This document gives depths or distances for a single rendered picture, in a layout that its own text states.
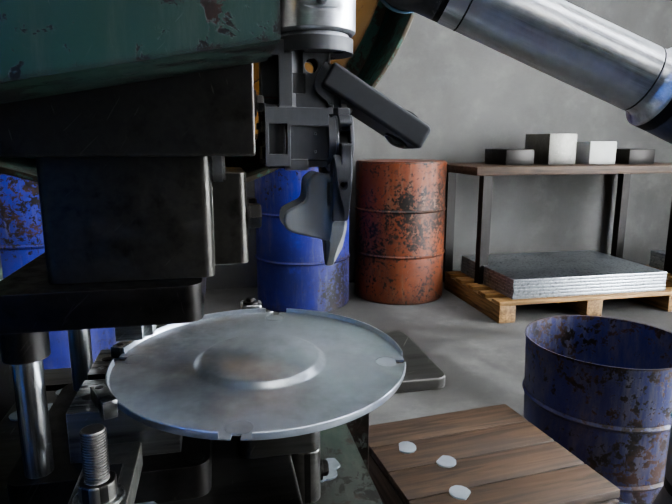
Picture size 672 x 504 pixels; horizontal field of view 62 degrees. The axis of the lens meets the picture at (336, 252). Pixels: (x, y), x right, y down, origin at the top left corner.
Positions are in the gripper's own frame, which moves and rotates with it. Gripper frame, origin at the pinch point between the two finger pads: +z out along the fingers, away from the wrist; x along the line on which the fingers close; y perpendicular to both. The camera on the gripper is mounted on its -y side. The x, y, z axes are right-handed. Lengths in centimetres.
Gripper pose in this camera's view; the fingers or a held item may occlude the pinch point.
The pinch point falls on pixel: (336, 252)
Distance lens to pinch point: 56.3
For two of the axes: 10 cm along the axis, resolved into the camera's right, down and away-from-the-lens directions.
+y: -9.8, 0.4, -2.0
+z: 0.0, 9.8, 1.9
